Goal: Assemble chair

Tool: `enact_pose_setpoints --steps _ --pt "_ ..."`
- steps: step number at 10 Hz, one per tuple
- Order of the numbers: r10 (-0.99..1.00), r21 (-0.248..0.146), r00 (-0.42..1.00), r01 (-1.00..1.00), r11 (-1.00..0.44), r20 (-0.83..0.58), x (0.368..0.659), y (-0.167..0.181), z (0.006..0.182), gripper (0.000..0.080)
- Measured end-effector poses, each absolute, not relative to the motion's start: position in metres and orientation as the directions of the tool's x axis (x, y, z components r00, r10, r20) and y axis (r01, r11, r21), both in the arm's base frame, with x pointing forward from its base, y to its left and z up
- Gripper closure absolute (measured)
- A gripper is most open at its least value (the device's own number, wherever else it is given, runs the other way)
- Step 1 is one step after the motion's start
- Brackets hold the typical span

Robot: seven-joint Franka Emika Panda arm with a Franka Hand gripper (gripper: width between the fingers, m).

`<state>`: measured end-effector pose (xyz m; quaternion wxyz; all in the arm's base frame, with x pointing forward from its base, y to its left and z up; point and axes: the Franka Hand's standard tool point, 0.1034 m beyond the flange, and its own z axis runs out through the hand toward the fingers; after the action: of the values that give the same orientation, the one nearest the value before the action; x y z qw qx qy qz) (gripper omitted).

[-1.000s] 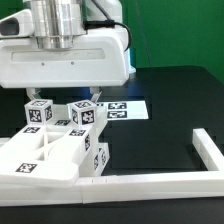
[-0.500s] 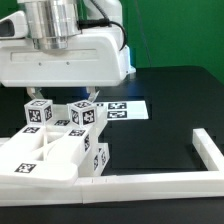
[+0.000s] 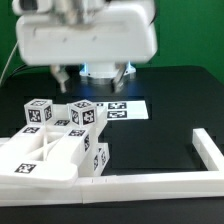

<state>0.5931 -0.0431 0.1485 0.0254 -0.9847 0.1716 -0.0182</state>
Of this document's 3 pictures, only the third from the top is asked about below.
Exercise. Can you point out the white chair seat block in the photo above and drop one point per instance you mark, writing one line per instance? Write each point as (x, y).
(85, 169)

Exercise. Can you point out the white tagged cube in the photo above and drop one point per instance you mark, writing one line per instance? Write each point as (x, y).
(82, 113)
(39, 111)

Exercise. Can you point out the white marker base plate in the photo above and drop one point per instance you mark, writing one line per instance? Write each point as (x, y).
(125, 110)

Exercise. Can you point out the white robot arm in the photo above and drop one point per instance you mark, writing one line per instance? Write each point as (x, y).
(103, 68)

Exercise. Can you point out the white L-shaped fence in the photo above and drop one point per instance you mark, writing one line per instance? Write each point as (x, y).
(207, 183)

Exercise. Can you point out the white chair back frame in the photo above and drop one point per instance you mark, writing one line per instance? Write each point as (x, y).
(48, 156)

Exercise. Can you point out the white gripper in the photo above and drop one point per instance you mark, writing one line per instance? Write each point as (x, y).
(69, 32)

